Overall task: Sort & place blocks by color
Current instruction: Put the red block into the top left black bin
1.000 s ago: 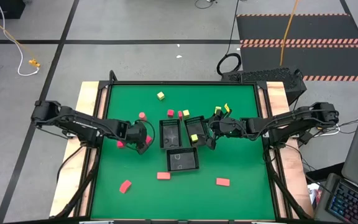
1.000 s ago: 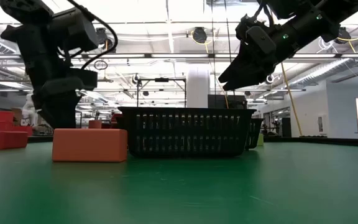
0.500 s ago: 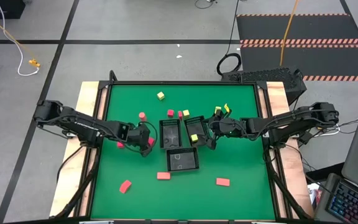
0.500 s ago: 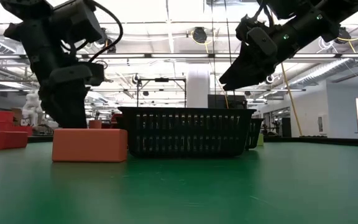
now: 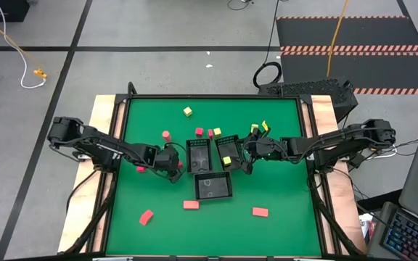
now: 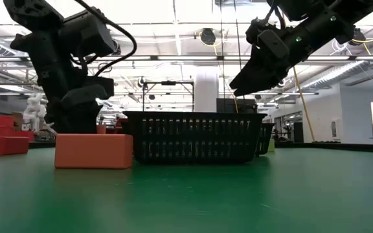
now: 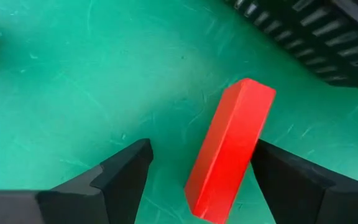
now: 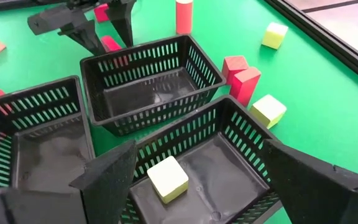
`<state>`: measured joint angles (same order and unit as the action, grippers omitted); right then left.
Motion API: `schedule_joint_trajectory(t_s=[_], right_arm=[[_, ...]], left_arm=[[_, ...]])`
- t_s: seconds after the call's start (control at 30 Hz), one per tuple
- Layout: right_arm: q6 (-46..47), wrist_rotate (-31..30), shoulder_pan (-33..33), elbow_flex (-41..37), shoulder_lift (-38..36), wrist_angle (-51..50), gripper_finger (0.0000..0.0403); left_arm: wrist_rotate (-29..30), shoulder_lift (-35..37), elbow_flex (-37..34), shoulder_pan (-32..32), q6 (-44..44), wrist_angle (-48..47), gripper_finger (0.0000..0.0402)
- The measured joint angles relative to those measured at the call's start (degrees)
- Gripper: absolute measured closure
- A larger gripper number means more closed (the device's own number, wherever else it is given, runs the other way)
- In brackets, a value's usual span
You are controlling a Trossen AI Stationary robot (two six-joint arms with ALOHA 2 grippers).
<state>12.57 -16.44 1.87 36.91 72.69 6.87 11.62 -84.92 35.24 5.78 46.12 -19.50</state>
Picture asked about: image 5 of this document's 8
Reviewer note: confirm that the green table mat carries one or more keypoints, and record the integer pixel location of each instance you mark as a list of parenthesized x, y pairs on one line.
[(267, 235)]

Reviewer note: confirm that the black floor cabinet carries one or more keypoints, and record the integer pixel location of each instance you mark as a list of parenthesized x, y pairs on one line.
[(2, 11)]

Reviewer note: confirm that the red foam cylinder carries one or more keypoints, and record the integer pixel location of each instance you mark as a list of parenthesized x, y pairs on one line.
[(166, 136)]

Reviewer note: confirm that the black mat orange-striped edge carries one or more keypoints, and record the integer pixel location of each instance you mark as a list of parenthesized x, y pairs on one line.
[(357, 70), (339, 32)]

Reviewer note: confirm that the yellow foam cube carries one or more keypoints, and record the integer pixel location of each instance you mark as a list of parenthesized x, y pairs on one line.
[(217, 132), (254, 127), (226, 161), (187, 111)]

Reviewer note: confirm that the small red foam block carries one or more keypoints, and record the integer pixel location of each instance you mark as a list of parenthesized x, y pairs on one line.
[(141, 169), (180, 165)]

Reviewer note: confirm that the black perforated box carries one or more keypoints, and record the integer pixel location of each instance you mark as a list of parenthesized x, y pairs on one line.
[(321, 88)]

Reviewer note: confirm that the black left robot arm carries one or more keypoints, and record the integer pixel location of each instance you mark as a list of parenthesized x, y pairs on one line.
[(96, 142)]

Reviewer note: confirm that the red white small packet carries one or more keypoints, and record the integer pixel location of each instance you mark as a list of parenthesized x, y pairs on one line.
[(368, 226)]

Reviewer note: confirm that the yellow long foam block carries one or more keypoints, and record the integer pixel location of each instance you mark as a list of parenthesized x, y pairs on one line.
[(265, 125)]

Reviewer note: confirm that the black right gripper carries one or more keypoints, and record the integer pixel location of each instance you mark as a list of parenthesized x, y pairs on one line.
[(272, 149)]

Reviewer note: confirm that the black slotted plastic basket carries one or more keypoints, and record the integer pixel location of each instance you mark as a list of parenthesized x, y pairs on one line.
[(212, 186), (230, 148), (199, 159)]

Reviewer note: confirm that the red foam cube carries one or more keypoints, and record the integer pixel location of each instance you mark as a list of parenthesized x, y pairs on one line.
[(199, 132)]

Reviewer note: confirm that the red foam arch block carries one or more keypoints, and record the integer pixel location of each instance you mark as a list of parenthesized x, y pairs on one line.
[(146, 217)]

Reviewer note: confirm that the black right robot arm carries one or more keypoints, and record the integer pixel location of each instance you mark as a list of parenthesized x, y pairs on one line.
[(339, 140)]

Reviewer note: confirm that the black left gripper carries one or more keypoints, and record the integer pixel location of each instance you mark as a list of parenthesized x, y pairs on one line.
[(166, 159)]

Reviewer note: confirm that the red rectangular foam block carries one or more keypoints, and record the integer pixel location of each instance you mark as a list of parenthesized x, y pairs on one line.
[(210, 134), (191, 205), (260, 212)]

